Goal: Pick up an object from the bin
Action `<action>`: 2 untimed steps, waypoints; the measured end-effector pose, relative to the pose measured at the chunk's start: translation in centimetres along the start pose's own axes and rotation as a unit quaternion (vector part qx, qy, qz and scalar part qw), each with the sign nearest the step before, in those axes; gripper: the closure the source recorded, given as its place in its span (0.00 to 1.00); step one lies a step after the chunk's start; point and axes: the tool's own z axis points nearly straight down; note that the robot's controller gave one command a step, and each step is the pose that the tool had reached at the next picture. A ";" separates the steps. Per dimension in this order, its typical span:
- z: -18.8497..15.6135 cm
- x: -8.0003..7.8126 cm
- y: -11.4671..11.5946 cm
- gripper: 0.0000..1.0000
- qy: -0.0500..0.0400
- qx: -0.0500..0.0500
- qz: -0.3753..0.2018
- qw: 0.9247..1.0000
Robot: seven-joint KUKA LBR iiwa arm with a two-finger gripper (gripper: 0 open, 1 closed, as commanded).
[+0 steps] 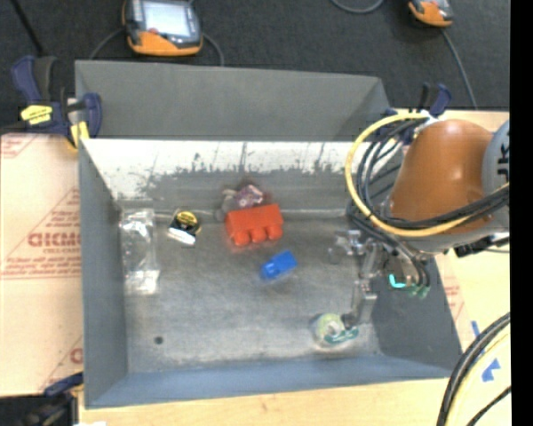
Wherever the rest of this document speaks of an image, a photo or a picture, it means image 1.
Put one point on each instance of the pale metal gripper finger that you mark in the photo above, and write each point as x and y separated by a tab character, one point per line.
347	243
360	302

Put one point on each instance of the green and white tape roll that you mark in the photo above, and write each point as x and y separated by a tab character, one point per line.
329	328

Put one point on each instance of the blue toy block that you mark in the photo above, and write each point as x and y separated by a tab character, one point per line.
279	264

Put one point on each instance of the red toy building brick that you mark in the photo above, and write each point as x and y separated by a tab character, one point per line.
252	223

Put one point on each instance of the purple and white toy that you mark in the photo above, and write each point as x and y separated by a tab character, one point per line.
248	197

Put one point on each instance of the grey metal bin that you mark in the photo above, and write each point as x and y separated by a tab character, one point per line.
231	313

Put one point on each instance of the black and yellow tape measure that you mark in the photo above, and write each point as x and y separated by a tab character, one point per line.
185	226

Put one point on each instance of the clear plastic packet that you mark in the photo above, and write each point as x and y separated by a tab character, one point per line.
138	251

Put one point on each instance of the brown cardboard board, red print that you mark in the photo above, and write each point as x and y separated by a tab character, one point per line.
35	282

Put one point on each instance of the black cylinder on white bracket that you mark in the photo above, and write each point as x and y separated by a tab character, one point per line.
470	250

